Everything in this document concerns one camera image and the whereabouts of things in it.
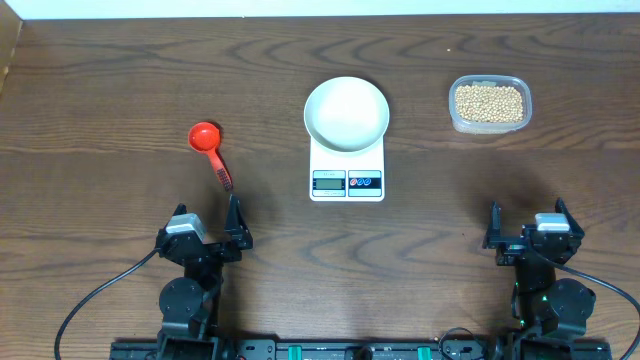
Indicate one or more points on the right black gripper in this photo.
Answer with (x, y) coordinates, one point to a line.
(510, 246)

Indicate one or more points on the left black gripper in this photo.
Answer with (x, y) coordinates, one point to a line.
(235, 234)

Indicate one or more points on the red plastic measuring scoop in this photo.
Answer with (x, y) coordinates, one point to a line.
(206, 138)

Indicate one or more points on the white digital kitchen scale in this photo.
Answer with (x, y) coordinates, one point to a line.
(347, 176)

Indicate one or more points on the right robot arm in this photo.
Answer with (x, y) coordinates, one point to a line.
(552, 312)

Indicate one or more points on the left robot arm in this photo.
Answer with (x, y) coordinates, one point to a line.
(190, 303)

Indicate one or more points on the white ceramic bowl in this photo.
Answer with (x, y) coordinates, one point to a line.
(346, 114)

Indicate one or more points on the soybeans in container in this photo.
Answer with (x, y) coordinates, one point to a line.
(489, 104)

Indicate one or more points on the clear plastic container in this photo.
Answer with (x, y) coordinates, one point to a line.
(463, 126)

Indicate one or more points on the cardboard panel at left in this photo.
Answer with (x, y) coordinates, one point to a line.
(10, 29)

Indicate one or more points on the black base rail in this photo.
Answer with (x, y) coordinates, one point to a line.
(263, 349)

